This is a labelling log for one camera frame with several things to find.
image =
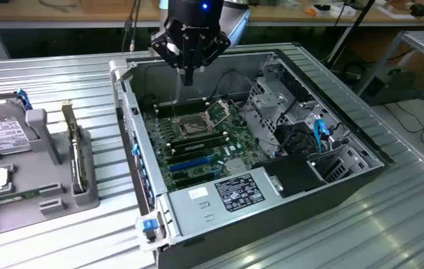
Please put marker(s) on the short black expansion slot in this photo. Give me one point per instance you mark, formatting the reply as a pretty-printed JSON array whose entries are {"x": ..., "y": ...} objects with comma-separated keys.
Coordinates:
[{"x": 197, "y": 182}]

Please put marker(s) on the small blue slot clip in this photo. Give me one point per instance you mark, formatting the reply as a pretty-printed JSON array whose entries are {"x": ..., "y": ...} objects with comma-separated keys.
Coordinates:
[{"x": 134, "y": 150}]

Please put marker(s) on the CPU socket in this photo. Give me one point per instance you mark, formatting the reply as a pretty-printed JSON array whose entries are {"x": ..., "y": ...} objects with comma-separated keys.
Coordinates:
[{"x": 193, "y": 126}]

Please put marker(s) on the white paper sheet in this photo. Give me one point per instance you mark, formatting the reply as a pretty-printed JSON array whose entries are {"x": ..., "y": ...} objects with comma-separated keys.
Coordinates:
[{"x": 395, "y": 12}]

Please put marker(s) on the silver hard disk with label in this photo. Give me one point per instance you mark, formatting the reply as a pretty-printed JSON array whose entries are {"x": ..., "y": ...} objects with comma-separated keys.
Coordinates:
[{"x": 2, "y": 131}]

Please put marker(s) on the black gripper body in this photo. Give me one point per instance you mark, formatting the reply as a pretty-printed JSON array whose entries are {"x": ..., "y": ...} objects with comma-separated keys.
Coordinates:
[{"x": 193, "y": 16}]

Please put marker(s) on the graphics card with metal bracket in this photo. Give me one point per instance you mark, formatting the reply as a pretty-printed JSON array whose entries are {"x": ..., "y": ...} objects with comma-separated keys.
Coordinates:
[{"x": 77, "y": 157}]

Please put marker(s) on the small metal disk bay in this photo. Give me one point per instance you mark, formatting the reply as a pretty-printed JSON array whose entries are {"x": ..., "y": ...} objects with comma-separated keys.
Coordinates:
[{"x": 339, "y": 165}]

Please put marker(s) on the silver chipset heatsink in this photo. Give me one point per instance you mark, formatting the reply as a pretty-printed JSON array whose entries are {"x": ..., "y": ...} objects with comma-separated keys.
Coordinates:
[{"x": 236, "y": 165}]

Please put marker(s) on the grey plastic parts rack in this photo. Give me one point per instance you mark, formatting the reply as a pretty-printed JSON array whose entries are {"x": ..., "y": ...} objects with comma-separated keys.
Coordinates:
[{"x": 39, "y": 179}]

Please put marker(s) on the silver metal disk bay cage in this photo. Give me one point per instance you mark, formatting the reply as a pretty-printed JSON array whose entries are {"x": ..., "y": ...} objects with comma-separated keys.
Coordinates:
[{"x": 268, "y": 112}]

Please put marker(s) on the small black device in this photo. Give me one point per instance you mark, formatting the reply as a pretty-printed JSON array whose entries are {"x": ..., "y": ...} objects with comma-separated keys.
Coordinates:
[{"x": 419, "y": 9}]

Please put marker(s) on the green motherboard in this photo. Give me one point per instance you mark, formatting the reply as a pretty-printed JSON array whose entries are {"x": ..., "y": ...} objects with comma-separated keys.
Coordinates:
[{"x": 230, "y": 134}]

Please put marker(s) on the blue case latch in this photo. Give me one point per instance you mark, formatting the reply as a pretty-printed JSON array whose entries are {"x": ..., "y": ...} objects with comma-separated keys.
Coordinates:
[{"x": 149, "y": 225}]

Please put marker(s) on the orange and white box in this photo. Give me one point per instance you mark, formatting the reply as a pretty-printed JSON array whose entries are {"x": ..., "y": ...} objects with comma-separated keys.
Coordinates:
[{"x": 328, "y": 9}]

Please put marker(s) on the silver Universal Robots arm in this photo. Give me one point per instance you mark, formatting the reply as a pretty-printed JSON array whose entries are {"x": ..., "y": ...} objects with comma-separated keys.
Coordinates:
[{"x": 240, "y": 22}]

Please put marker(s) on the blue expansion slot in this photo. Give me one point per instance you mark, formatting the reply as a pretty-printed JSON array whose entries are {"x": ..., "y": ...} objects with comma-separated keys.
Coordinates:
[{"x": 192, "y": 164}]

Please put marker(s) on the blue disk mounting bracket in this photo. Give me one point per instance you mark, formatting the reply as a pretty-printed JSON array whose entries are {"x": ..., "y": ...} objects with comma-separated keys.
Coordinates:
[{"x": 25, "y": 98}]

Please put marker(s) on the grey power supply with label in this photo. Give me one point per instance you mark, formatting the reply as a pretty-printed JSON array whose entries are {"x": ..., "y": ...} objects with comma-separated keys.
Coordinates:
[{"x": 197, "y": 213}]

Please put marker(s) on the long black expansion slot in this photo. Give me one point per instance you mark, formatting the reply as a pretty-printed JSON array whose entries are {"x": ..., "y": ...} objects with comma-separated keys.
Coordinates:
[{"x": 193, "y": 176}]

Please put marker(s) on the open black PC case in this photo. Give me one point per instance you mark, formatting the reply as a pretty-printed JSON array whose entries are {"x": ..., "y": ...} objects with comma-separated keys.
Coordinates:
[{"x": 347, "y": 196}]

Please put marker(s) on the black RAM slot bank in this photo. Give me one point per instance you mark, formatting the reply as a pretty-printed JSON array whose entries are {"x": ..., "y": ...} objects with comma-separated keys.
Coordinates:
[{"x": 178, "y": 107}]

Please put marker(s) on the wooden workbench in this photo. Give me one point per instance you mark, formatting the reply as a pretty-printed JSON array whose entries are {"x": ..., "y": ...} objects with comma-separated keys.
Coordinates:
[{"x": 29, "y": 15}]

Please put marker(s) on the black plastic shroud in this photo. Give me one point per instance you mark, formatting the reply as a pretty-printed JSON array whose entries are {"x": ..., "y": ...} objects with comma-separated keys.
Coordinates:
[{"x": 291, "y": 176}]

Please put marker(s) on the black tripod pole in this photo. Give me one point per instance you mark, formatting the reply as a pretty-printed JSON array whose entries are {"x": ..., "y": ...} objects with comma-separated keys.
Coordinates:
[{"x": 351, "y": 30}]

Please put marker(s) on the metal socket cover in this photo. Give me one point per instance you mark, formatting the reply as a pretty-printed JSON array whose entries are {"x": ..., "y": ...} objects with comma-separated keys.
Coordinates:
[{"x": 220, "y": 109}]

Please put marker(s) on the dark grey box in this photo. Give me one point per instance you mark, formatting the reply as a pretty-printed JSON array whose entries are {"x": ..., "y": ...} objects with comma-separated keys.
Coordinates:
[{"x": 388, "y": 84}]

